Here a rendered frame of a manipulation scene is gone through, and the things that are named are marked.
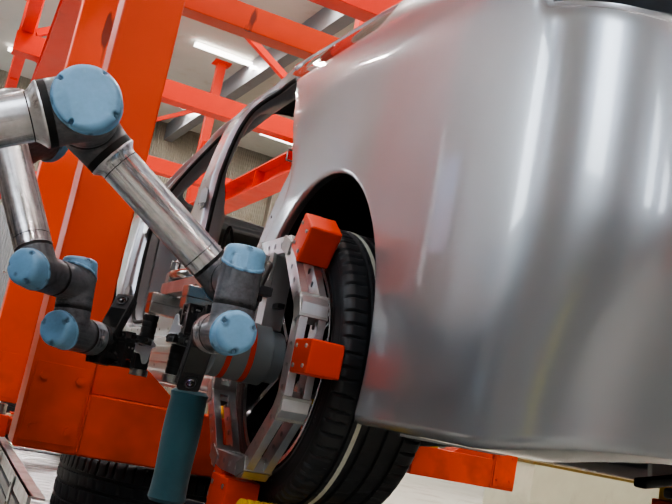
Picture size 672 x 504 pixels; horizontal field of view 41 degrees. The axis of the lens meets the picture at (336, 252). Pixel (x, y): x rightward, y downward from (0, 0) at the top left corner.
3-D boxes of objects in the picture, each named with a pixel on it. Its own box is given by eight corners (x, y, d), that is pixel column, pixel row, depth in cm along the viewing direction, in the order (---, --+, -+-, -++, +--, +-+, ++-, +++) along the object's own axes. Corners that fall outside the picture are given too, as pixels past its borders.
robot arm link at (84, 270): (76, 251, 181) (67, 304, 179) (107, 263, 191) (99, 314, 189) (44, 250, 184) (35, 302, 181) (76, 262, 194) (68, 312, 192)
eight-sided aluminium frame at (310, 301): (293, 495, 179) (345, 233, 188) (263, 490, 176) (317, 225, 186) (216, 460, 228) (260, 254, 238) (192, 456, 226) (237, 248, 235)
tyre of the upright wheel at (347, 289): (368, 580, 195) (481, 306, 181) (268, 568, 186) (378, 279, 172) (292, 430, 255) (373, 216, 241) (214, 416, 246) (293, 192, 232)
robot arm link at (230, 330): (265, 311, 153) (254, 360, 152) (244, 313, 163) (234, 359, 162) (222, 301, 150) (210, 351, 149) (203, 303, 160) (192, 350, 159)
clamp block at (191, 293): (226, 317, 184) (231, 292, 185) (184, 307, 181) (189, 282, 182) (219, 317, 189) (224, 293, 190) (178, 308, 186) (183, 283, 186)
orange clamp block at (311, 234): (327, 270, 196) (343, 235, 192) (294, 261, 193) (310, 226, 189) (320, 254, 202) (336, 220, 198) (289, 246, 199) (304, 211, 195)
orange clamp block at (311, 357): (321, 379, 184) (339, 381, 175) (286, 371, 181) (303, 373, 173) (328, 345, 185) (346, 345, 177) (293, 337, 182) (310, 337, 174)
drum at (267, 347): (280, 389, 201) (292, 328, 203) (189, 371, 193) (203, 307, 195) (259, 386, 214) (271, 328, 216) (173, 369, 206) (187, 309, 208)
